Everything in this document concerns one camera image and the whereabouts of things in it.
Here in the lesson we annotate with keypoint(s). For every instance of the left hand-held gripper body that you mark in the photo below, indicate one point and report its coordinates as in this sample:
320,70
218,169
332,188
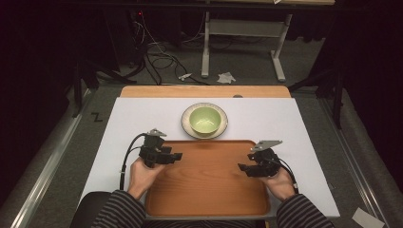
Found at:
152,148

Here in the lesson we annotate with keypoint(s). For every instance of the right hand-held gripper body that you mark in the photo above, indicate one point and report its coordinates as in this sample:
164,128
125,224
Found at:
265,158

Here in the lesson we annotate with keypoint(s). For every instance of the person's right hand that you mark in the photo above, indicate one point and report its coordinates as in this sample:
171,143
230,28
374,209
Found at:
281,185

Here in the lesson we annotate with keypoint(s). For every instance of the person's left hand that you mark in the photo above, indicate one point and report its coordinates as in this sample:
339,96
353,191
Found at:
142,179

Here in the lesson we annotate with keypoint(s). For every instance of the cream plate with dark rim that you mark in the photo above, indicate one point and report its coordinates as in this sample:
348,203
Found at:
186,125

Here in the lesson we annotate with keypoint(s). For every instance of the white table mat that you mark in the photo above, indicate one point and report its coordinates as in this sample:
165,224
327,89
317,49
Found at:
133,117

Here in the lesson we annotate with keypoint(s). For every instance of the wooden tray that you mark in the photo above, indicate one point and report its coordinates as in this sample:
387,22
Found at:
206,183

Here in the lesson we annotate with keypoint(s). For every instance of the green bowl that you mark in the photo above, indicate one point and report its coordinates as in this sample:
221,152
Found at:
205,120

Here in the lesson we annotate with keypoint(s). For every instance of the small grey round knob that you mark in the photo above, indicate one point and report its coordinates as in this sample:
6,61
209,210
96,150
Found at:
237,96

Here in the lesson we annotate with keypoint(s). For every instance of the small white plug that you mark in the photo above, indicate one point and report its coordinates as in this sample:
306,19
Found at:
185,76

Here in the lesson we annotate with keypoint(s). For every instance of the crumpled white paper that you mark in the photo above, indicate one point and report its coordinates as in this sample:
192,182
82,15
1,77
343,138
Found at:
226,78

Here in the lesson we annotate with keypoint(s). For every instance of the black metal stand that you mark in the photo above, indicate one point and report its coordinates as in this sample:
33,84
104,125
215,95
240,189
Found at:
92,74
335,91

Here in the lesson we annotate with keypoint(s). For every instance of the flat white paper sheet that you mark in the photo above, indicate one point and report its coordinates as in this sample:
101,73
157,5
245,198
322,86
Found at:
367,219

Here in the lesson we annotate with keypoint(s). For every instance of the metal floor rail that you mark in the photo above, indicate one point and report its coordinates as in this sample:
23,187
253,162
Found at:
47,171
355,161

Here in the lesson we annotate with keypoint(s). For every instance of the white metal desk frame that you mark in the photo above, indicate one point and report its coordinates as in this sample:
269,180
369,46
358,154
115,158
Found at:
244,28

